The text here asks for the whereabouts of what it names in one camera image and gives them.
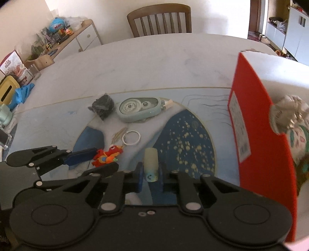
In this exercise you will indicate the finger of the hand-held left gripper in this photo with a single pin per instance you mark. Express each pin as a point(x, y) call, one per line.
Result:
point(106, 169)
point(79, 155)

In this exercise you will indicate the clear plastic bag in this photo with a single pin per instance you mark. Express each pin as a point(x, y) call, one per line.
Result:
point(73, 22)

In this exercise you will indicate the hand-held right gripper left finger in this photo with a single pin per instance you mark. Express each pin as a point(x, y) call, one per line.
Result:
point(139, 178)

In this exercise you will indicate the red white carton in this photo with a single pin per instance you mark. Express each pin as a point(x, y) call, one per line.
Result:
point(15, 68)

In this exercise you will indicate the yellow tissue box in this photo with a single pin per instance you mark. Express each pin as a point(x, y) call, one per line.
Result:
point(8, 89)

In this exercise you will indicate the blue correction tape dispenser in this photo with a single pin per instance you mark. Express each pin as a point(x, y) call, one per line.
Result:
point(140, 109)

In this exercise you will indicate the wooden slat-back chair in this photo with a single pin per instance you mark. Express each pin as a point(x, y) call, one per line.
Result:
point(159, 20)

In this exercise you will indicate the blue patterned place mat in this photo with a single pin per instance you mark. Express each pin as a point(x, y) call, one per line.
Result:
point(183, 135)

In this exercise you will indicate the patterned doormat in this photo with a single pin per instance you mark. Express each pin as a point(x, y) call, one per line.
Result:
point(253, 36)

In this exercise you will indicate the dark crumpled wrapper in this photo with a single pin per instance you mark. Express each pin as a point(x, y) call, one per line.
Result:
point(102, 106)

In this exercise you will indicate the white green plastic bag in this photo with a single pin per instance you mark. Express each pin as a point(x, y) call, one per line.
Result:
point(299, 142)

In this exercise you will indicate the pale green glue stick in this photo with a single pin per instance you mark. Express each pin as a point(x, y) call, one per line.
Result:
point(151, 164)

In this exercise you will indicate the clear plastic case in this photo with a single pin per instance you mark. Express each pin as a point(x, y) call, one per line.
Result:
point(4, 138)

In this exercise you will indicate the silver foil snack bag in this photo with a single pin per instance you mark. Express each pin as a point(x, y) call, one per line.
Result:
point(289, 113)

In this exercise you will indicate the blue globe toy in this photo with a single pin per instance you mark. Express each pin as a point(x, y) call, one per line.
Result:
point(57, 24)

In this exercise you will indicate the clear glass jar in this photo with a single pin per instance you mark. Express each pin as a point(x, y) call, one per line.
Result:
point(32, 72)

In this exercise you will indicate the orange slippers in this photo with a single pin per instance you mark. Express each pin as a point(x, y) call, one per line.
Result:
point(278, 52)

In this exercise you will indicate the white wooden sideboard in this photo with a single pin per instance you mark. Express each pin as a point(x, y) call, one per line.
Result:
point(82, 39)

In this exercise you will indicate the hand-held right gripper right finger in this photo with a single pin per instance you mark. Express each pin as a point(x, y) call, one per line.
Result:
point(162, 179)

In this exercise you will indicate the white hallway cabinet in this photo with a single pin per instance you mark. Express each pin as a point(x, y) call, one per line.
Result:
point(298, 36)

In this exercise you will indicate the small wooden box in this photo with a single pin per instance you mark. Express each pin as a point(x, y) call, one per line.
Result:
point(43, 62)

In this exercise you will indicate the brown wooden door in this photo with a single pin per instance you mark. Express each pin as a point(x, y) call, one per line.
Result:
point(254, 15)

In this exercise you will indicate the mint green cup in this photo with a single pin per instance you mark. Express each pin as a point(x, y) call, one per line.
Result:
point(5, 115)

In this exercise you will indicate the red white cardboard box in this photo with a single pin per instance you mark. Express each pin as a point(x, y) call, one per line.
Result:
point(253, 125)

